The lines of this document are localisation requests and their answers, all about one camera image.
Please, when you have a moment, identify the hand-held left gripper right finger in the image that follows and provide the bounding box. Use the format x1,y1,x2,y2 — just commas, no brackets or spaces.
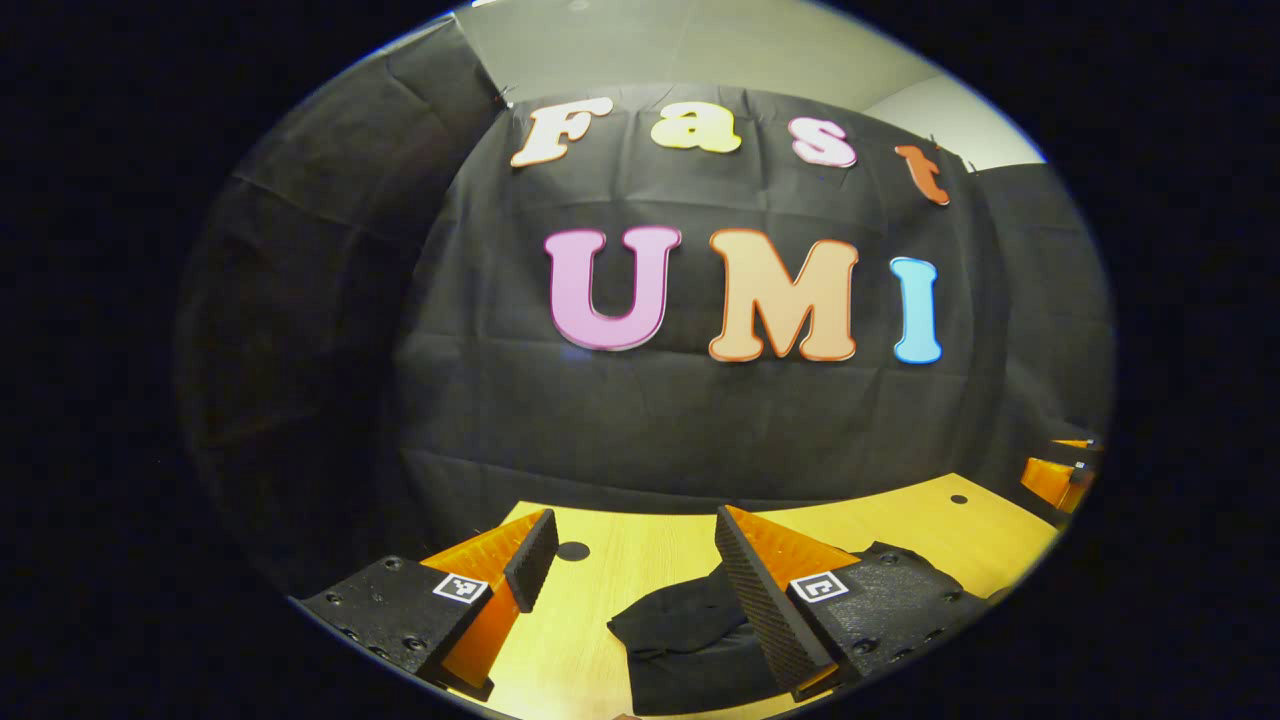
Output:
714,505,991,701

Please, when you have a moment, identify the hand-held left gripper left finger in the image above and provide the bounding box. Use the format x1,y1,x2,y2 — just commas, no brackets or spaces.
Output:
300,508,559,701

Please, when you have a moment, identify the black button shirt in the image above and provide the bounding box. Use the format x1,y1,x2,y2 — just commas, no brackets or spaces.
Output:
607,542,991,716

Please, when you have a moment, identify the black backdrop cloth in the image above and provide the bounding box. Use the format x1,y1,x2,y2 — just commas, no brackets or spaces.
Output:
175,15,1116,601

